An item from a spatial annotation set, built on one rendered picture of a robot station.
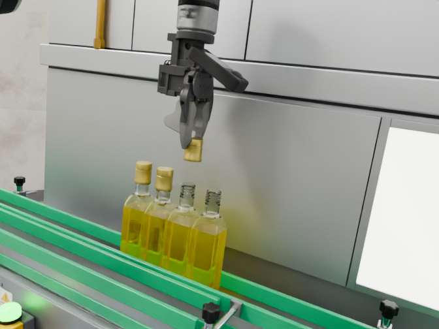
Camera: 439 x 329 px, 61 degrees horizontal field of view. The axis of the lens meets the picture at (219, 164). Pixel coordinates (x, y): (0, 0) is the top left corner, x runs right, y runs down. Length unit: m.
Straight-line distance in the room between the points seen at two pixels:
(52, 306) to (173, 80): 0.51
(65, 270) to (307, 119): 0.57
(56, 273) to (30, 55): 3.20
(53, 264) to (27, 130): 3.16
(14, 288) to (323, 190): 0.68
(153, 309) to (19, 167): 3.40
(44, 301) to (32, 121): 3.17
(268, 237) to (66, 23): 0.81
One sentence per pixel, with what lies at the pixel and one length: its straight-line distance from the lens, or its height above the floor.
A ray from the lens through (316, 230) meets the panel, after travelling 0.79.
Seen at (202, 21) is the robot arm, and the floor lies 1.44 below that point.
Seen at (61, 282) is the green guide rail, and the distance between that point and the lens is 0.86.
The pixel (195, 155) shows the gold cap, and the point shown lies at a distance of 0.72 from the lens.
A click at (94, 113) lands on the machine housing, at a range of 1.11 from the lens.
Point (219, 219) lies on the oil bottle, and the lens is 0.73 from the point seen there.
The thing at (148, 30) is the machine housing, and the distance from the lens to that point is 1.00.
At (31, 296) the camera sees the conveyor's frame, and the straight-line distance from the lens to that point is 0.91.
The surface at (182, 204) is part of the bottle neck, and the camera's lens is 0.75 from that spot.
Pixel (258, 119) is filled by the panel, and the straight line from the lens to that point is 0.80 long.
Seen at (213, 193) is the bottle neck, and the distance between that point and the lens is 0.71.
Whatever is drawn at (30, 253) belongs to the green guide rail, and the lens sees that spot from 0.91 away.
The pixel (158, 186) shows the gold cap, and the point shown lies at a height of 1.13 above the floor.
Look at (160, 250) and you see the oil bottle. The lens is 0.79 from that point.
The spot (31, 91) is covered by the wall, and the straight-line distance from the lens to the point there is 3.93.
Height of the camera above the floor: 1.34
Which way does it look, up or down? 12 degrees down
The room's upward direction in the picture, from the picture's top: 7 degrees clockwise
